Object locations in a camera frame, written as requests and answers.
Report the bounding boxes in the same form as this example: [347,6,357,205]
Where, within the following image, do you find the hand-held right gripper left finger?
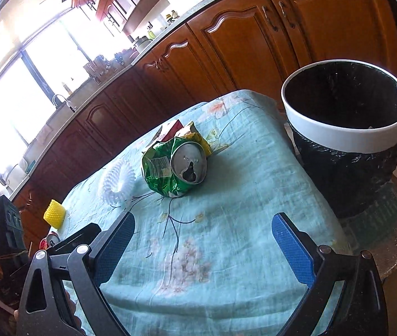
[15,212,136,336]

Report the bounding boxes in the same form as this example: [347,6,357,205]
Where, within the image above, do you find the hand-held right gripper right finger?
[271,212,390,336]

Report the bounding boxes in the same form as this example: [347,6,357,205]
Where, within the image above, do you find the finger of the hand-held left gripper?
[46,223,101,254]

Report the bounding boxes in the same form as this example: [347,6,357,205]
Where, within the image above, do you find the crushed green can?
[141,136,208,198]

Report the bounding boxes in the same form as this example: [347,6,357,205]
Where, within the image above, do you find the white-rimmed trash bin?
[281,60,397,219]

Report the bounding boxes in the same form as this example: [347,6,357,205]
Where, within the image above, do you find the person's left hand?
[63,287,83,330]

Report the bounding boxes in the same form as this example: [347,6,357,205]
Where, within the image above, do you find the red drink can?
[40,232,61,249]

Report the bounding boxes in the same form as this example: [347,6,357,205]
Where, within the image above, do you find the yellow foam fruit net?
[43,199,66,226]

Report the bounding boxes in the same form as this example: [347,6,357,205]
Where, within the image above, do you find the teal floral tablecloth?
[56,90,351,336]

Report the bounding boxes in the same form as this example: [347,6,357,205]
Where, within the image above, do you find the small maroon drink carton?
[156,119,185,142]

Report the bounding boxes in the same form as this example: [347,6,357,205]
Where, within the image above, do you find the sink faucet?
[52,94,76,113]

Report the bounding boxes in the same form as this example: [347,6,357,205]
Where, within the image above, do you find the yellow-green snack bag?
[181,121,213,157]

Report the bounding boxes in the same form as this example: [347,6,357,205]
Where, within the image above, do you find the kitchen window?
[0,7,129,183]

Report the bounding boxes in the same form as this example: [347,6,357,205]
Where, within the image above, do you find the knife block with utensils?
[84,56,111,76]

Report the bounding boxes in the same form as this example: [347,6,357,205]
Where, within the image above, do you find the wooden lower cabinets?
[0,0,397,239]

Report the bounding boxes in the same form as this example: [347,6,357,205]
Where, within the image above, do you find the grey kitchen countertop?
[6,0,290,204]

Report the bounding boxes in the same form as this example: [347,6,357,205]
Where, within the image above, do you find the white plastic spiral ring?
[101,161,135,204]

